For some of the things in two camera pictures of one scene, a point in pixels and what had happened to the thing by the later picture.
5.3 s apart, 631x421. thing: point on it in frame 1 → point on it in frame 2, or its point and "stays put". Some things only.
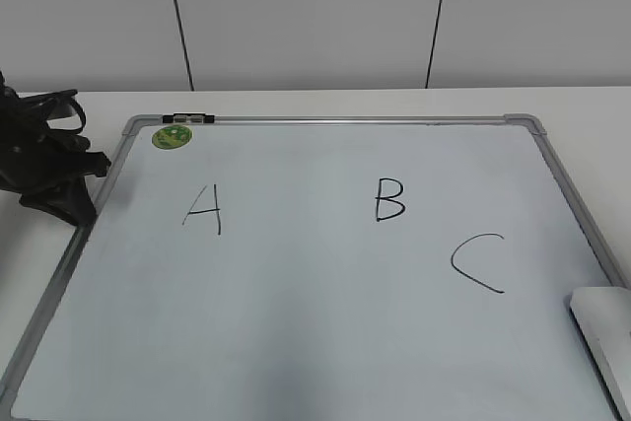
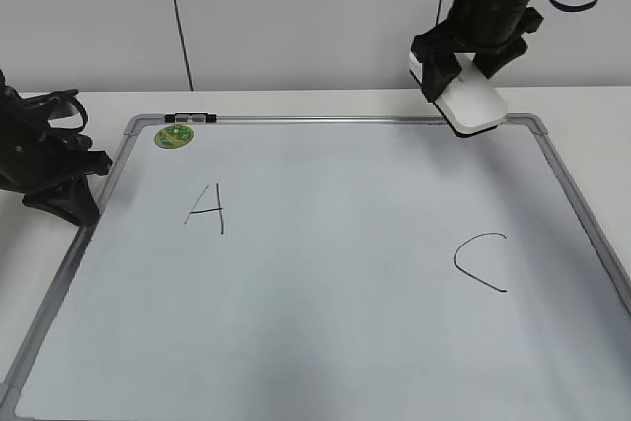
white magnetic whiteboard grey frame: [322, 267] stays put
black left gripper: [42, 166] stays put
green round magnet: [169, 138] stays put
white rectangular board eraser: [603, 316] → [474, 105]
